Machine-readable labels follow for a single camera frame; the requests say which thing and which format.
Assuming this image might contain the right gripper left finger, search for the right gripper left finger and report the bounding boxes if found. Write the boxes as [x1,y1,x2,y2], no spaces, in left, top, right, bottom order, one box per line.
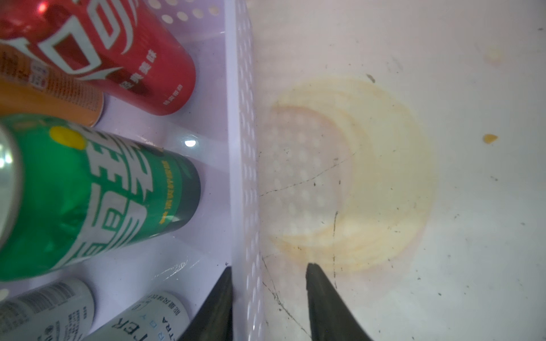
[179,267,233,341]

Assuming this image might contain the silver white can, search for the silver white can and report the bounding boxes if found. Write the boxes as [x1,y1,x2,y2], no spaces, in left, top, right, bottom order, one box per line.
[85,291,190,341]
[1,278,95,341]

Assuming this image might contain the red cola can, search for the red cola can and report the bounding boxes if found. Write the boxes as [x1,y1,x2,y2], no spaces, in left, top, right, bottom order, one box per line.
[1,0,196,116]

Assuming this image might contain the purple perforated plastic basket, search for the purple perforated plastic basket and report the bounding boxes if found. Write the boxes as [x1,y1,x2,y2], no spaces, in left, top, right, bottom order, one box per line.
[1,1,266,340]

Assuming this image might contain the orange soda can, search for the orange soda can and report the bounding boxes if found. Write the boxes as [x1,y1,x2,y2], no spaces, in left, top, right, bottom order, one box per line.
[1,45,105,126]

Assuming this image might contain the green sprite can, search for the green sprite can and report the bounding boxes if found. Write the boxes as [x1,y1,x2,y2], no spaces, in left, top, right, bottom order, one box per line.
[1,114,201,281]

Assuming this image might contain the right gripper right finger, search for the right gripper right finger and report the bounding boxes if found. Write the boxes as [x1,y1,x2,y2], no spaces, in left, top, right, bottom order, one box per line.
[306,263,372,341]

